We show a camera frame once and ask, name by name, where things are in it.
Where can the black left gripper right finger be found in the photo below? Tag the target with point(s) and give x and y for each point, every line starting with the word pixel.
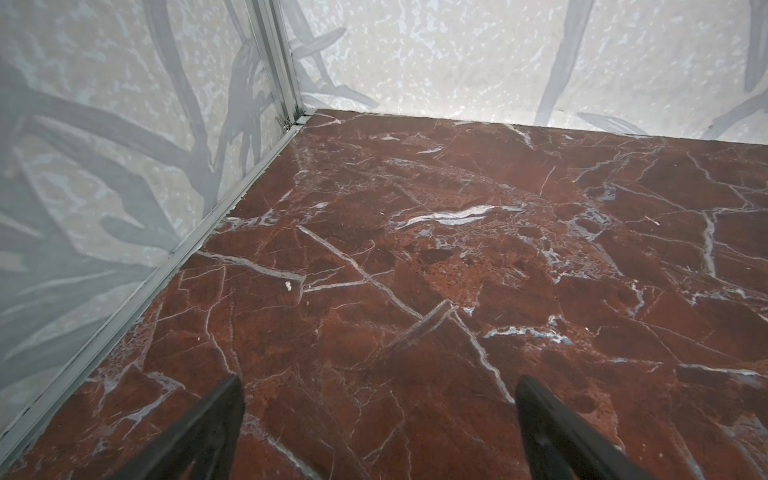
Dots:
pixel 560 444

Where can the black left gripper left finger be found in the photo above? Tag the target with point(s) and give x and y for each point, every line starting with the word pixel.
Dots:
pixel 200 445

